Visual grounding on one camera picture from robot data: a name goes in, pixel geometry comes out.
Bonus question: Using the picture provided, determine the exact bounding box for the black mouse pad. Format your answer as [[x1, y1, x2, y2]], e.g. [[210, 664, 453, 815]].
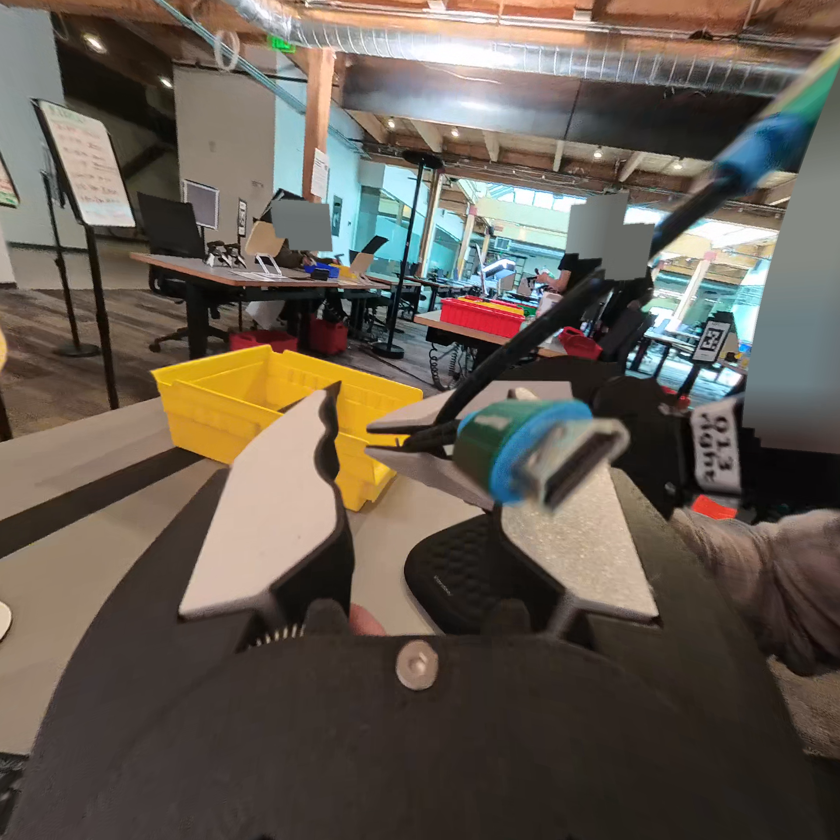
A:
[[402, 513, 568, 635]]

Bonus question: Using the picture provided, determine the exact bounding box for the red bag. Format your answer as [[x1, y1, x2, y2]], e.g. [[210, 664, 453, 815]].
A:
[[559, 327, 603, 361]]

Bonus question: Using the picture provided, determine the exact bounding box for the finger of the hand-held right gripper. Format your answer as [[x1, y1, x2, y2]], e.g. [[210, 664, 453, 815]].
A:
[[365, 379, 589, 435], [363, 446, 500, 511]]

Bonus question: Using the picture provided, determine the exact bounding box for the red storage bin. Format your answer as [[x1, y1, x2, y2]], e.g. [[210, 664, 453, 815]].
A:
[[230, 330, 299, 355], [308, 317, 349, 356]]

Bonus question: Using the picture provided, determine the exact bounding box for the long red plastic bin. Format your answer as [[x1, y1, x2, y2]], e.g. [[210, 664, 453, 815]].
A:
[[440, 297, 526, 339]]

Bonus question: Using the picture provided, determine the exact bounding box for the long grey desk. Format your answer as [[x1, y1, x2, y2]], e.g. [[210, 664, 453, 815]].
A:
[[130, 252, 392, 361]]

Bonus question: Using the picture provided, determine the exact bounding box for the whiteboard on black stand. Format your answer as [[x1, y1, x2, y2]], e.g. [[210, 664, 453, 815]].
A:
[[31, 98, 137, 411]]

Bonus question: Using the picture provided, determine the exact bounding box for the yellow plastic bin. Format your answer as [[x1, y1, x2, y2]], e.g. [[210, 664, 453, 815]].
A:
[[151, 344, 424, 513]]

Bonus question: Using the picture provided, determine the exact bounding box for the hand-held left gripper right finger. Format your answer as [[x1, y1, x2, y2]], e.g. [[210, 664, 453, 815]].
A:
[[500, 467, 660, 634]]

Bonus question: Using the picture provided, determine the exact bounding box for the round silver duct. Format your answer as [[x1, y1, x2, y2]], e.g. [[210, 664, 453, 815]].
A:
[[220, 0, 840, 98]]

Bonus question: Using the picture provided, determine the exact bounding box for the person's right forearm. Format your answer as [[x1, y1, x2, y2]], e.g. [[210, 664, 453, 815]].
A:
[[668, 507, 840, 678]]

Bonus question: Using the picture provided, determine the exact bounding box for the black braided hdmi cable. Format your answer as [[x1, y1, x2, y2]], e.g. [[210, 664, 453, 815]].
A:
[[394, 56, 840, 511]]

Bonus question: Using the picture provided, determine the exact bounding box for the wooden-edged desk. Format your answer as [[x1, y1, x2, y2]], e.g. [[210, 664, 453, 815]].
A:
[[415, 308, 572, 388]]

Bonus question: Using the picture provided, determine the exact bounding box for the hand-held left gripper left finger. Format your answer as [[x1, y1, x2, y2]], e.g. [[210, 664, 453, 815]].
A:
[[177, 382, 357, 632]]

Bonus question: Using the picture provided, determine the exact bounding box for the black office chair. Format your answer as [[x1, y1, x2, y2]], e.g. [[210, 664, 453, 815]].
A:
[[136, 192, 231, 354]]

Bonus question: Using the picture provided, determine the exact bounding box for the black coiled cord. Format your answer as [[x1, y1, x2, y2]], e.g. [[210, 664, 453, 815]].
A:
[[428, 341, 462, 389]]

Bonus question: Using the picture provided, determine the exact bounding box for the grey framed picture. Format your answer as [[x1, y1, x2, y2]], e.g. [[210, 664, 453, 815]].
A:
[[182, 178, 220, 231]]

